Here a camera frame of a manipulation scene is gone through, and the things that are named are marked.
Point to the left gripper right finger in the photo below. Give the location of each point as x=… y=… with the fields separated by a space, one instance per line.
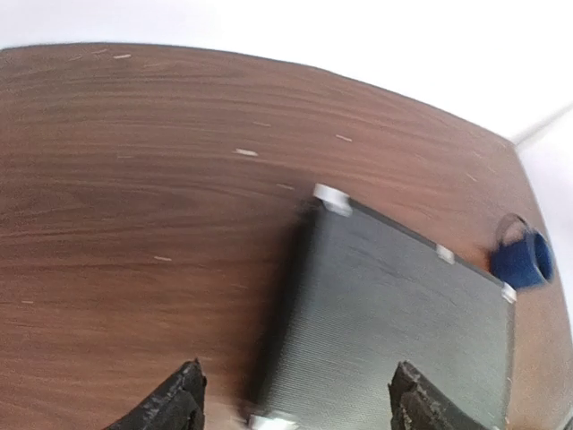
x=417 y=404

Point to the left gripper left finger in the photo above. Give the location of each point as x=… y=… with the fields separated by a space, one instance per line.
x=177 y=403

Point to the black poker case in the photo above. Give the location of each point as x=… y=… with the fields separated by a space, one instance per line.
x=365 y=294

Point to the dark blue mug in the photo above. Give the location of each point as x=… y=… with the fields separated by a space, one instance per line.
x=525 y=262

